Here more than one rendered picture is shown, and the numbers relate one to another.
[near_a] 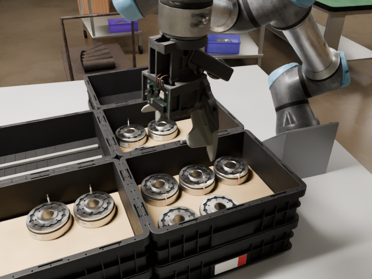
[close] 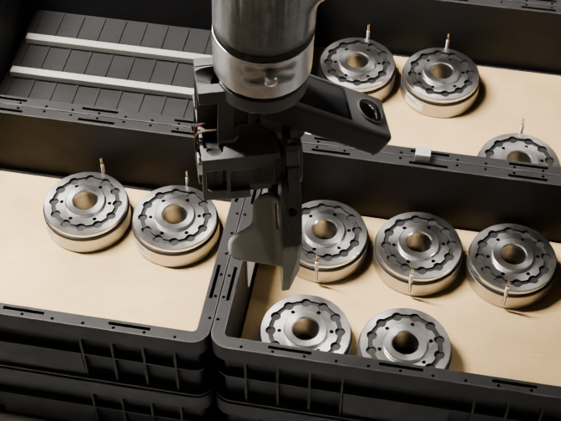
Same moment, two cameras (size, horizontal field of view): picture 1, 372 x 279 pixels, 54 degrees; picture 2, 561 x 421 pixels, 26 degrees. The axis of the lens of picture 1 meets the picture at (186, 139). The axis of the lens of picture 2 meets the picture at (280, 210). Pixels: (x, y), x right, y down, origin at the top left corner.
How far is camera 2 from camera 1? 0.60 m
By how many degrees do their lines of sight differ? 29
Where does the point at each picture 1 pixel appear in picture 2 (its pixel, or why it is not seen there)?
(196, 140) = (249, 250)
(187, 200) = (367, 292)
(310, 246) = not seen: outside the picture
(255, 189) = (534, 337)
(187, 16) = (238, 67)
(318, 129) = not seen: outside the picture
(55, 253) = (68, 281)
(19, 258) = (10, 261)
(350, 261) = not seen: outside the picture
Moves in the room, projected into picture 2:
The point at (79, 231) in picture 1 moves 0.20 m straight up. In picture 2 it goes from (128, 257) to (111, 142)
